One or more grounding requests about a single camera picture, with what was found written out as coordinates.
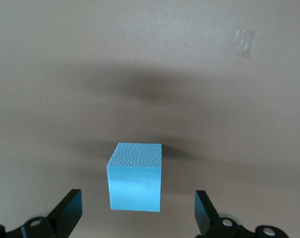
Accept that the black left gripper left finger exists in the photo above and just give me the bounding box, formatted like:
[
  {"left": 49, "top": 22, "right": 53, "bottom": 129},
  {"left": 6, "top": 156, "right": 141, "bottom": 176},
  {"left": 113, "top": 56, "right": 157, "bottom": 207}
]
[{"left": 0, "top": 188, "right": 84, "bottom": 238}]

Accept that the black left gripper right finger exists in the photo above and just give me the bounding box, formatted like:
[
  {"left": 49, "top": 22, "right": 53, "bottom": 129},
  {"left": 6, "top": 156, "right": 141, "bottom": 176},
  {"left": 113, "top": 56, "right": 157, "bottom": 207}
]
[{"left": 194, "top": 190, "right": 288, "bottom": 238}]

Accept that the blue foam block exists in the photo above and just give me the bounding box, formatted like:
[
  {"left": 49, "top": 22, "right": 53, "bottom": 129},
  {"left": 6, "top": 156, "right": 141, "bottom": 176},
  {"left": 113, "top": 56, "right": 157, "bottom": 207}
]
[{"left": 106, "top": 142, "right": 163, "bottom": 213}]

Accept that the brown table cover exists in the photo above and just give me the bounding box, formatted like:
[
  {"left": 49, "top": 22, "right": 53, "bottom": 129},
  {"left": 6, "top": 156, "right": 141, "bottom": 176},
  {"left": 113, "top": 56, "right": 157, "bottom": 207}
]
[{"left": 0, "top": 0, "right": 300, "bottom": 238}]

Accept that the clear tape piece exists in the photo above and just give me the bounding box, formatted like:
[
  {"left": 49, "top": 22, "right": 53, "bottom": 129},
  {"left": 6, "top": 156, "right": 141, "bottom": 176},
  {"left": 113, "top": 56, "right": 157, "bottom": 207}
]
[{"left": 234, "top": 29, "right": 255, "bottom": 59}]

